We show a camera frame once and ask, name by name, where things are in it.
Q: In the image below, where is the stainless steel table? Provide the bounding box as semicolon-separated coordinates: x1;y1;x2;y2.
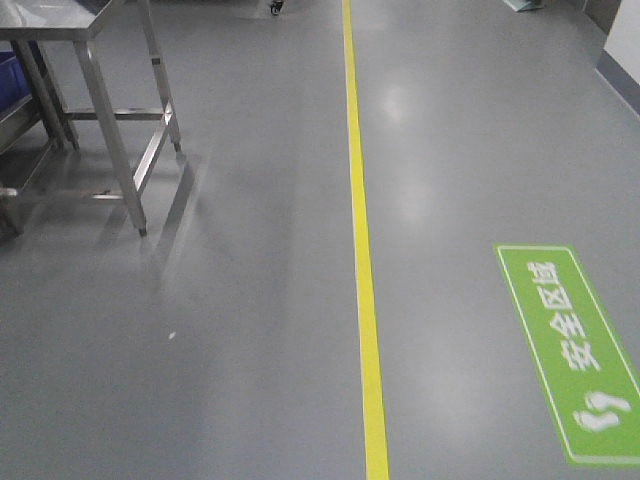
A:
1;1;181;236

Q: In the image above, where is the blue bin under table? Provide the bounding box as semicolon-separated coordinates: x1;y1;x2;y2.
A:
0;51;30;111

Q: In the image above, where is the green safety floor sign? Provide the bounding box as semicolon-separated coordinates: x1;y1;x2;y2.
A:
495;245;639;467

